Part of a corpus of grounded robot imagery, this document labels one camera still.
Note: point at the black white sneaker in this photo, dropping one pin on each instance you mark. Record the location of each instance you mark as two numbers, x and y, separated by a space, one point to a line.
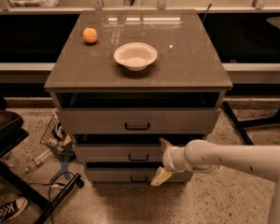
13 209

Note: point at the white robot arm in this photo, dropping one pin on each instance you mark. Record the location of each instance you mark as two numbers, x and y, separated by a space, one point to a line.
200 156

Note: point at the black cart on left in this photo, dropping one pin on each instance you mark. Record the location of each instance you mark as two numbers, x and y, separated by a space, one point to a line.
11 134

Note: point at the wire basket with clutter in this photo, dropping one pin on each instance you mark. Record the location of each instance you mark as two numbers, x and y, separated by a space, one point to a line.
56 139

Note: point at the white paper bowl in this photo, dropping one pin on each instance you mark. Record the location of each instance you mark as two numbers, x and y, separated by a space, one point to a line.
135 56

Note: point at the grey drawer cabinet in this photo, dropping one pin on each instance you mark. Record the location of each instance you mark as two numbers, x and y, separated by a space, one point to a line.
186 74

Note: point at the orange fruit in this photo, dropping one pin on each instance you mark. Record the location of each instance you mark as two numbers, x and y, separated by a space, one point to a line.
89 35

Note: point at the black stand base right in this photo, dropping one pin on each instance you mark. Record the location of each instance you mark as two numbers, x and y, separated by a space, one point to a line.
241 125

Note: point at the grey drawer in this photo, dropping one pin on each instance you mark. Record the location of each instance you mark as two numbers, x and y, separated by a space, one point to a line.
102 176
138 120
117 153

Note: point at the clear plastic bottle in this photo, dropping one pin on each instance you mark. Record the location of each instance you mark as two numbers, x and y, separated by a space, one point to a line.
38 161

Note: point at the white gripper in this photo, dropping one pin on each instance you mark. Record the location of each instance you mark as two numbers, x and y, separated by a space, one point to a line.
167 160

